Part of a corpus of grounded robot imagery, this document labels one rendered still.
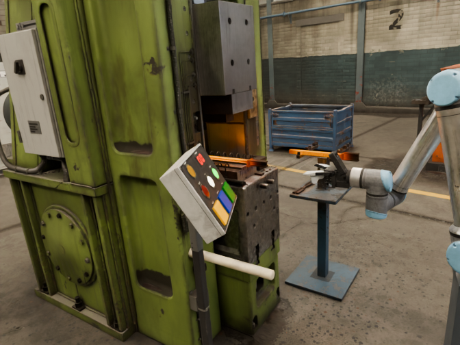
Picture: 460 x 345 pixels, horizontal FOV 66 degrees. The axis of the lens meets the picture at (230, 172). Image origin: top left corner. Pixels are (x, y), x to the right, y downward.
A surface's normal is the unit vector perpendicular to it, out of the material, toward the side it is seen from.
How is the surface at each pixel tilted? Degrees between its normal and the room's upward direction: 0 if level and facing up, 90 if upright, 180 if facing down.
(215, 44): 90
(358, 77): 90
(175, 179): 90
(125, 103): 89
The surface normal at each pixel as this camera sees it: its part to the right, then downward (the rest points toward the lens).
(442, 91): -0.79, 0.11
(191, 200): -0.14, 0.31
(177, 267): -0.54, 0.29
